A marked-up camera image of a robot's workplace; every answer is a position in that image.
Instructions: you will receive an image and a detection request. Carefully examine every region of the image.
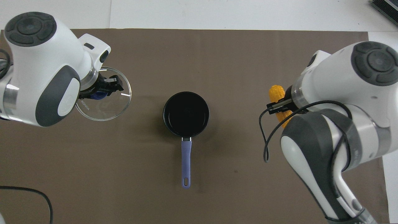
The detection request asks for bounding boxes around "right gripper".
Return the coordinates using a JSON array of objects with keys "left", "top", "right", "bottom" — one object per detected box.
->
[{"left": 267, "top": 85, "right": 295, "bottom": 115}]

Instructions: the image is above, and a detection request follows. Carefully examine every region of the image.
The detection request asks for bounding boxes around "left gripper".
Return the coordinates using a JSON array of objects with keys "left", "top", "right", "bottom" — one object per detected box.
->
[{"left": 80, "top": 74, "right": 124, "bottom": 100}]

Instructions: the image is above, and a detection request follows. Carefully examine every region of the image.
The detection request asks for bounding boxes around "yellow corn cob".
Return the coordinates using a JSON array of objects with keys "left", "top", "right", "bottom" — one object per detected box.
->
[{"left": 269, "top": 85, "right": 294, "bottom": 129}]

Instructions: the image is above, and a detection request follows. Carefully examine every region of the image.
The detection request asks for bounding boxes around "glass lid with blue knob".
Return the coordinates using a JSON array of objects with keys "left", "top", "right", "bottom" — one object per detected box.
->
[{"left": 75, "top": 67, "right": 132, "bottom": 121}]

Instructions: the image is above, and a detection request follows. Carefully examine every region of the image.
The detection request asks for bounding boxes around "black cable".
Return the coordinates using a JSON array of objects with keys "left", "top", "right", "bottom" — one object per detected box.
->
[
  {"left": 259, "top": 100, "right": 354, "bottom": 222},
  {"left": 0, "top": 186, "right": 53, "bottom": 224}
]

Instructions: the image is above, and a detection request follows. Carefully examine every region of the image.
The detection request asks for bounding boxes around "black pot with purple handle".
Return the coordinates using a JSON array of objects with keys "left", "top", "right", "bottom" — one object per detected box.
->
[{"left": 163, "top": 91, "right": 210, "bottom": 189}]

